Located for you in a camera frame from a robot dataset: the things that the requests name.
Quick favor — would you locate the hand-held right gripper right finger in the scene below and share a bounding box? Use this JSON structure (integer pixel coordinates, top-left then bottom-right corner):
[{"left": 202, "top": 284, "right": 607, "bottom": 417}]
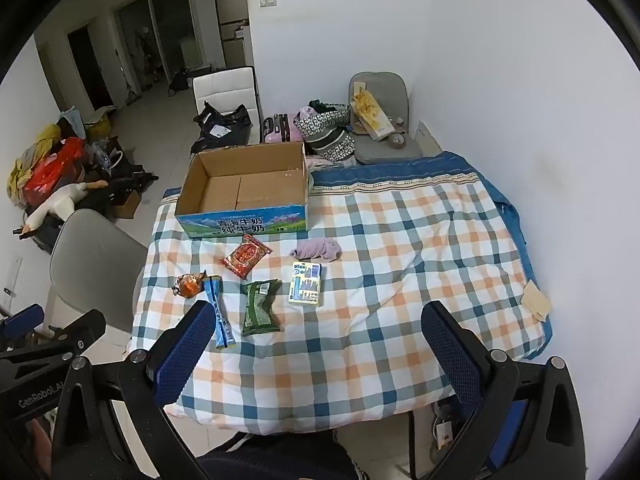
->
[{"left": 421, "top": 301, "right": 588, "bottom": 480}]

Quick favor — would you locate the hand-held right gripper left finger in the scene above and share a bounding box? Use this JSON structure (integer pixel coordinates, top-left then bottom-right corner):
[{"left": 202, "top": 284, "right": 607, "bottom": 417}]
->
[{"left": 50, "top": 300, "right": 217, "bottom": 480}]

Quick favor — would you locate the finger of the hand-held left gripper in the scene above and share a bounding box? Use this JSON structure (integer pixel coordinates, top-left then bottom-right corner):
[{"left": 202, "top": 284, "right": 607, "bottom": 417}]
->
[
  {"left": 0, "top": 304, "right": 45, "bottom": 344},
  {"left": 0, "top": 308, "right": 107, "bottom": 362}
]

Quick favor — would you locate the blue stick packet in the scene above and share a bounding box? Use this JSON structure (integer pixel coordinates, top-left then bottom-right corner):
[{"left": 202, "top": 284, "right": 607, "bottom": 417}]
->
[{"left": 201, "top": 275, "right": 236, "bottom": 350}]

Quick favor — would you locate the small orange packet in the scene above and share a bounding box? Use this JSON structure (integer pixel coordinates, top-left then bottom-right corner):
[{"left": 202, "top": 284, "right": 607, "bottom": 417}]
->
[{"left": 172, "top": 270, "right": 209, "bottom": 300}]

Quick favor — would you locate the green snack packet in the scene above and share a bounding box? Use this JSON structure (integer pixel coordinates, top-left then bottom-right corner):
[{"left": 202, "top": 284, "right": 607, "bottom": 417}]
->
[{"left": 241, "top": 279, "right": 282, "bottom": 337}]

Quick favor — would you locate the red snack packet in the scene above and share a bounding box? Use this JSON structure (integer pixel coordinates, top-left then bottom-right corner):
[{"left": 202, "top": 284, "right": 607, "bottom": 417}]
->
[{"left": 220, "top": 233, "right": 273, "bottom": 280}]

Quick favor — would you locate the blue yellow tissue pack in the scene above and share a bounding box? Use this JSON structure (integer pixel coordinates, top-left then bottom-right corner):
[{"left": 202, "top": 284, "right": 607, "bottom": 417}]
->
[{"left": 287, "top": 260, "right": 324, "bottom": 308}]

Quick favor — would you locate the cardboard box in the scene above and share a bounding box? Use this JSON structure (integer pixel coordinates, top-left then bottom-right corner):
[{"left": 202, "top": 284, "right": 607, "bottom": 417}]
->
[{"left": 175, "top": 141, "right": 314, "bottom": 239}]

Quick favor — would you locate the purple cloth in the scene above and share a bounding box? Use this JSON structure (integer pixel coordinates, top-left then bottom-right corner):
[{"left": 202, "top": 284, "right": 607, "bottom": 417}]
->
[{"left": 289, "top": 238, "right": 342, "bottom": 263}]

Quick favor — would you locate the grey round-back chair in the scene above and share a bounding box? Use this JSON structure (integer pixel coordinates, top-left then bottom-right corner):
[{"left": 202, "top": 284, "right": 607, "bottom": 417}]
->
[{"left": 49, "top": 209, "right": 149, "bottom": 349}]

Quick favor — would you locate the white power strip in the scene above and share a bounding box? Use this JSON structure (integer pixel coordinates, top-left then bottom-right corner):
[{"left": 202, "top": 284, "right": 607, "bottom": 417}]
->
[{"left": 432, "top": 400, "right": 459, "bottom": 454}]

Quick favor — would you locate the beige paper card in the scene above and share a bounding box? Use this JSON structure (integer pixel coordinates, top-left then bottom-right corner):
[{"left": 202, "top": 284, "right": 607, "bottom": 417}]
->
[{"left": 521, "top": 279, "right": 553, "bottom": 322}]

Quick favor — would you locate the checked blanket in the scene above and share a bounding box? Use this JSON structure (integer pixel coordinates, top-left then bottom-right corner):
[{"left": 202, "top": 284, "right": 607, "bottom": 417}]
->
[{"left": 127, "top": 172, "right": 554, "bottom": 436}]

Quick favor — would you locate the white goose plush toy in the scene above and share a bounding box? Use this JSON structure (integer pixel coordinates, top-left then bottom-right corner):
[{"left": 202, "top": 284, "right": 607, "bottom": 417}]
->
[{"left": 18, "top": 180, "right": 109, "bottom": 235}]

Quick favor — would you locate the small brown floor box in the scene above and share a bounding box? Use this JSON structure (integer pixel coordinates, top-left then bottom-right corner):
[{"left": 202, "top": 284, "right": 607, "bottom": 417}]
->
[{"left": 112, "top": 189, "right": 143, "bottom": 220}]

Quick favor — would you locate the person's dark clothing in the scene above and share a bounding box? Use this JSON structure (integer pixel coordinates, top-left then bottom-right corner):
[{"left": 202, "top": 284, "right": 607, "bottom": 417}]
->
[{"left": 197, "top": 432, "right": 362, "bottom": 480}]

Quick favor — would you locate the yellow cloth bundle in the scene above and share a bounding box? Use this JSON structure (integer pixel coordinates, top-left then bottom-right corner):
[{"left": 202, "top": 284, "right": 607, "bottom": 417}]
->
[{"left": 7, "top": 125, "right": 61, "bottom": 197}]

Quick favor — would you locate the red plastic bag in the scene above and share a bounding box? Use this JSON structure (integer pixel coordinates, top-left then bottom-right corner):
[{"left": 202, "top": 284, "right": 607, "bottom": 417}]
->
[{"left": 24, "top": 137, "right": 86, "bottom": 204}]

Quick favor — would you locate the grey cushioned chair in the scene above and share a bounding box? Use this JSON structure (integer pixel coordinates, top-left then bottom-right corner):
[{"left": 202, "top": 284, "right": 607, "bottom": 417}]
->
[{"left": 348, "top": 72, "right": 424, "bottom": 165}]

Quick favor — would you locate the pink suitcase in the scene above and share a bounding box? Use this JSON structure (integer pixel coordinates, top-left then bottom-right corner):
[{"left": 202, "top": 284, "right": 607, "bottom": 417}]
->
[{"left": 262, "top": 114, "right": 304, "bottom": 145}]

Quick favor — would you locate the black white patterned bag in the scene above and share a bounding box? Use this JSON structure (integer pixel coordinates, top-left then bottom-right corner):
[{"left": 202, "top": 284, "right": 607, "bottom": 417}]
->
[{"left": 293, "top": 107, "right": 357, "bottom": 163}]

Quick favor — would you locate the yellow snack bag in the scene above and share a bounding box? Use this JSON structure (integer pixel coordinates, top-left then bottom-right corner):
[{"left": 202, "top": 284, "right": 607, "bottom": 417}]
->
[{"left": 350, "top": 87, "right": 394, "bottom": 141}]

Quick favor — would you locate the white padded chair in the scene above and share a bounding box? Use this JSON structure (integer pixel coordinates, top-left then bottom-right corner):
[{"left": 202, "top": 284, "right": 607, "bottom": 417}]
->
[{"left": 192, "top": 66, "right": 264, "bottom": 144}]

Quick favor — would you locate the glass sliding door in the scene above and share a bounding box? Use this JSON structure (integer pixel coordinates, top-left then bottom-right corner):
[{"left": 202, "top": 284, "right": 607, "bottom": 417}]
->
[{"left": 112, "top": 0, "right": 202, "bottom": 107}]

